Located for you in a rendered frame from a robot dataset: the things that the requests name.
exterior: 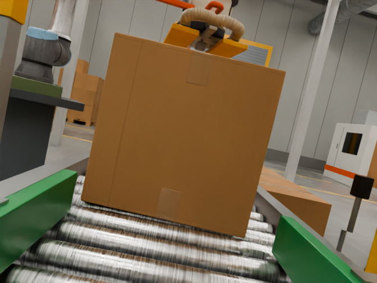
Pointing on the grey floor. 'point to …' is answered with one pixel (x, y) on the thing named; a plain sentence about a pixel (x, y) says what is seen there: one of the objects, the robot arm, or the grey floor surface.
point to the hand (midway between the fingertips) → (180, 44)
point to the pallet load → (84, 94)
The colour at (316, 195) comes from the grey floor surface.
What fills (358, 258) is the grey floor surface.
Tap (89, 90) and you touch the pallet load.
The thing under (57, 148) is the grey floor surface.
